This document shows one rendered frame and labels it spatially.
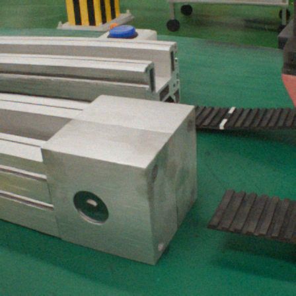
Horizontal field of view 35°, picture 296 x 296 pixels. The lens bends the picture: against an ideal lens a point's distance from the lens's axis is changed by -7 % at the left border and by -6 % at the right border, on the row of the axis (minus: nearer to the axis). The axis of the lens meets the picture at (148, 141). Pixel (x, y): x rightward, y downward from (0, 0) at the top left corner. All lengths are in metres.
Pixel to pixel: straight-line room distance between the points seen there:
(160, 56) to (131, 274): 0.30
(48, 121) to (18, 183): 0.08
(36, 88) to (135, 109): 0.23
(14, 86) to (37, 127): 0.18
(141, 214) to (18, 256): 0.12
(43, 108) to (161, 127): 0.13
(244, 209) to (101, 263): 0.12
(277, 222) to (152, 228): 0.10
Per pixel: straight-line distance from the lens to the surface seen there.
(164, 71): 0.60
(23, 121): 0.48
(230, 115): 0.57
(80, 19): 3.94
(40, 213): 0.42
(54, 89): 0.60
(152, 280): 0.38
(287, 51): 0.47
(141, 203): 0.35
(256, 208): 0.39
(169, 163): 0.37
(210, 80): 0.71
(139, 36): 0.73
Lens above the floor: 1.05
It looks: 29 degrees down
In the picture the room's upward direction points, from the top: 5 degrees counter-clockwise
